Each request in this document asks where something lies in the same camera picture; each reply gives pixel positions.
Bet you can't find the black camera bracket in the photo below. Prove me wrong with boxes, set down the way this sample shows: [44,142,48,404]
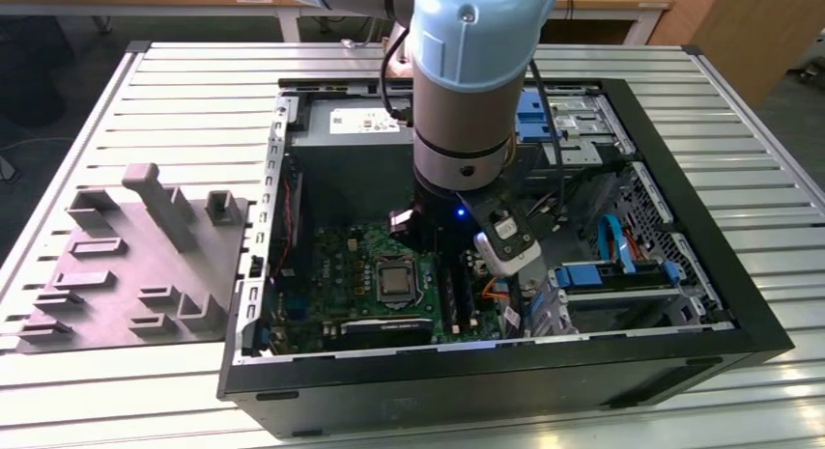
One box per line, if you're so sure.
[450,190,541,257]

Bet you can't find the grey power supply unit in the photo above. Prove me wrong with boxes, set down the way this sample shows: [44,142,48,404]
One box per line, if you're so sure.
[286,98,418,224]

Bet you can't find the grey metal drive cage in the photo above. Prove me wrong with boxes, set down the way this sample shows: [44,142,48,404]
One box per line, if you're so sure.
[514,89,639,195]

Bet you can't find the grey parts rack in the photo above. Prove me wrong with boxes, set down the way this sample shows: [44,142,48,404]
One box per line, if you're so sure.
[12,161,257,357]

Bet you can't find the silver CPU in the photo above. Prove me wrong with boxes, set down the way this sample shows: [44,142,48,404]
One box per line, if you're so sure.
[378,267,416,296]

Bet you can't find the hard disk in blue carrier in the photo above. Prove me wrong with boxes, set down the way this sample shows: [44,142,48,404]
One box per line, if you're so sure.
[552,259,683,292]

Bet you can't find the orange wires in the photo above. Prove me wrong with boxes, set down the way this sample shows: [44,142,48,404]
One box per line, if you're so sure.
[481,274,517,303]

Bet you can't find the blue flat data wire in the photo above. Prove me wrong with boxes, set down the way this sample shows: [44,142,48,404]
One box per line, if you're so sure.
[596,212,641,275]

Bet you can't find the thick black camera cable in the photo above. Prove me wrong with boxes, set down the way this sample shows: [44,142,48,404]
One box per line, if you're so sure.
[526,60,573,228]

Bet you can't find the thin black camera cable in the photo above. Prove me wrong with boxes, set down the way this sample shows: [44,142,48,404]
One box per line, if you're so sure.
[378,28,416,127]

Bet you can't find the green motherboard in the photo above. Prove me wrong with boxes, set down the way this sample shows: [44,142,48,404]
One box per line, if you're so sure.
[270,219,514,354]

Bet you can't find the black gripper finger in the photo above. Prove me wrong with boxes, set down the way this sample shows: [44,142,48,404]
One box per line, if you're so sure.
[386,205,432,251]

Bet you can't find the grey metal disk bay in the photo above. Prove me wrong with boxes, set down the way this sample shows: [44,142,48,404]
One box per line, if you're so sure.
[545,258,737,335]

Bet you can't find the black graphics card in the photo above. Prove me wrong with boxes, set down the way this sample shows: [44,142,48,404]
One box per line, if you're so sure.
[338,315,434,350]

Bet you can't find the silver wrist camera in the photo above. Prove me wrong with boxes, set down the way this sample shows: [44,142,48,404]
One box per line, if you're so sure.
[473,215,544,277]

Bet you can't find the CPU socket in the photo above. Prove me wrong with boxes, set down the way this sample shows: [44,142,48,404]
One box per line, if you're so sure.
[372,253,426,311]

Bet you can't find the wooden cabinet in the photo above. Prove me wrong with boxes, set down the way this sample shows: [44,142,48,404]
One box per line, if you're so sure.
[644,0,825,113]

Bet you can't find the blue plastic carrier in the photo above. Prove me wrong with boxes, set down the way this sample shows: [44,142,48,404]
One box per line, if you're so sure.
[520,294,564,338]

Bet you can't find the black open PC case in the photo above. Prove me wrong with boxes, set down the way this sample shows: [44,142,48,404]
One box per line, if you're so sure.
[215,76,796,439]

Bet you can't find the black wire bundle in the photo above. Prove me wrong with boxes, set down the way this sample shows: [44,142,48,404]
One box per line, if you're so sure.
[514,161,632,238]

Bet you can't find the blue drive bay latch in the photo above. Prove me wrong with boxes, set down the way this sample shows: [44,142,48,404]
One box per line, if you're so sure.
[514,91,562,144]

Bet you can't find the loose black cable white plug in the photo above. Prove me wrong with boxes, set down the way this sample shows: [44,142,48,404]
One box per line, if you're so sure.
[319,14,389,49]

